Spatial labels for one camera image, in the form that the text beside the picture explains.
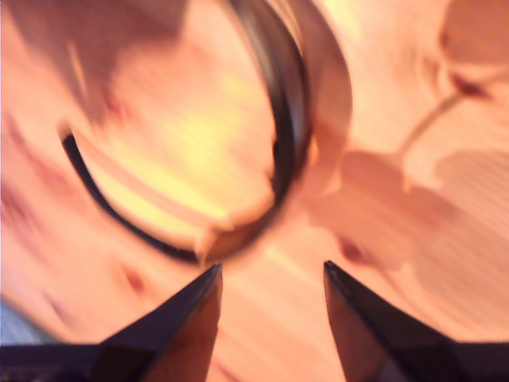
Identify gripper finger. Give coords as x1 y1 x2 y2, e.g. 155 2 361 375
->
95 262 223 382
324 261 458 382

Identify black sunglasses with blue lenses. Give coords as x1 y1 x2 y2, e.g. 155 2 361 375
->
57 0 319 266

